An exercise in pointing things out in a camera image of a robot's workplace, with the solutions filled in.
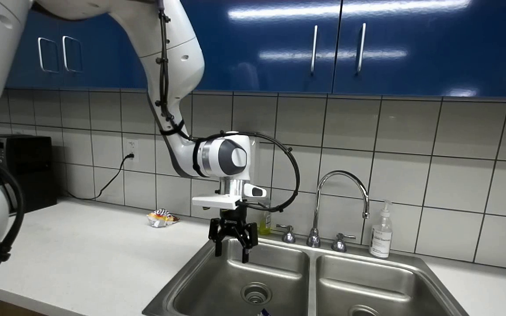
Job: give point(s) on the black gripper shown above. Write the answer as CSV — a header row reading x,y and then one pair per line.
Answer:
x,y
233,220

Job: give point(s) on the blue nut bar packet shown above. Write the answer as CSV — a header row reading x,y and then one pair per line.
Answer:
x,y
265,310

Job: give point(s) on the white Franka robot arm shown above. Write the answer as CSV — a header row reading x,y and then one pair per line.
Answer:
x,y
170,54

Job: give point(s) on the round steel sink drain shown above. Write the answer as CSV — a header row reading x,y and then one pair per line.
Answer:
x,y
362,312
256,292

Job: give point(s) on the stainless steel double sink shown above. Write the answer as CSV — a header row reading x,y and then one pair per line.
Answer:
x,y
307,275

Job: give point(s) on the small green bottle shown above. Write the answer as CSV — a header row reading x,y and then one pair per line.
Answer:
x,y
263,226

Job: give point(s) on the chrome faucet knob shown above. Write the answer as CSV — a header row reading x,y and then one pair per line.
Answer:
x,y
288,236
339,243

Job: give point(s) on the chrome gooseneck faucet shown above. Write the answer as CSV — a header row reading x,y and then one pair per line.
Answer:
x,y
312,238

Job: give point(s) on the clear soap pump bottle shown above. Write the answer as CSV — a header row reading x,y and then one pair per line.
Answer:
x,y
379,238

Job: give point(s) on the blue cabinet door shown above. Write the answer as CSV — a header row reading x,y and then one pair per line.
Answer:
x,y
263,47
439,54
24,80
109,64

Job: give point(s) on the black microwave oven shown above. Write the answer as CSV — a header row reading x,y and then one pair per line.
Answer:
x,y
29,169

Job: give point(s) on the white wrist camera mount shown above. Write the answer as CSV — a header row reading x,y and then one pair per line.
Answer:
x,y
217,203

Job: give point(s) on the white wall outlet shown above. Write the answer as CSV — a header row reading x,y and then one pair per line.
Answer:
x,y
130,150

